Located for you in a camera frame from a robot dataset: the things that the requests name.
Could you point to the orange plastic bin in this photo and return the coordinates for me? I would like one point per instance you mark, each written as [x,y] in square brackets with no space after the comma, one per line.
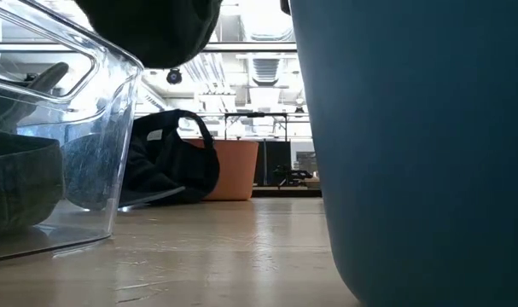
[235,170]

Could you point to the metal overhead frame bar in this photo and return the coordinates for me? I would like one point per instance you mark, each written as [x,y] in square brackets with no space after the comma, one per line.
[250,47]

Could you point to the black box cabinet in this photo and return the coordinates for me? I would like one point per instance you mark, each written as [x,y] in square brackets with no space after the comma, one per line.
[277,162]

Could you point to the black overhead camera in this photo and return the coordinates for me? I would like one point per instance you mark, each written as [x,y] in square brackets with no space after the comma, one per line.
[174,76]

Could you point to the black folding table frame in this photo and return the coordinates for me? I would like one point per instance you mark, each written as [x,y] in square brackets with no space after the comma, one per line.
[254,115]

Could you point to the blue denim cap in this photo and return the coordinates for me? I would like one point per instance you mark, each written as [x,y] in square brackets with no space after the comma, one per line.
[92,170]

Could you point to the black table edge rail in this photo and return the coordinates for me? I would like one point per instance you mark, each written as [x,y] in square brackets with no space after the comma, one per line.
[284,192]

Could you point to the clear plastic bin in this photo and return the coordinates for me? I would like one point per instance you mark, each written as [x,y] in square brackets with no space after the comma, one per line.
[126,111]

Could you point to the dark green cap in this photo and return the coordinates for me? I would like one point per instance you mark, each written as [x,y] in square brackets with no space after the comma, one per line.
[19,183]

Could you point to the olive green cap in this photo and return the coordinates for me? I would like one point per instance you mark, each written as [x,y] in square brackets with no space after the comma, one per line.
[156,30]

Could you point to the blue plastic bin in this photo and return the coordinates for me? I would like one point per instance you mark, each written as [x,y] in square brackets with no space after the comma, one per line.
[420,162]

